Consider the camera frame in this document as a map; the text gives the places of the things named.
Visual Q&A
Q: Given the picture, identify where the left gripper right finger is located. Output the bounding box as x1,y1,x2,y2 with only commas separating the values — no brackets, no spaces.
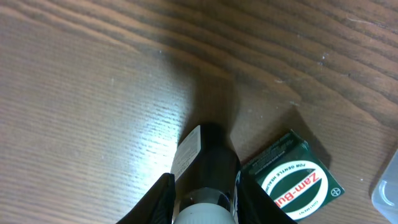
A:
236,171,297,224

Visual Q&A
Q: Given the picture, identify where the dark syrup bottle white cap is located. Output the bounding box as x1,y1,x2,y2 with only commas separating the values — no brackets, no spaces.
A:
170,123,239,223

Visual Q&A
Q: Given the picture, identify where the clear plastic container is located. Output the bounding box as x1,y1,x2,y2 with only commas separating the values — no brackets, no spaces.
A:
371,151,398,224

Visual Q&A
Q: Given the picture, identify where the green Zam-Buk ointment box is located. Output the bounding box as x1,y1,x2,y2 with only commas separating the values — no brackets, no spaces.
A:
243,130,345,222

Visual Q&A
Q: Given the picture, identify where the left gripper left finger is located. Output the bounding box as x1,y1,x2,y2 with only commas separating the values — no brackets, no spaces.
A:
116,173,176,224

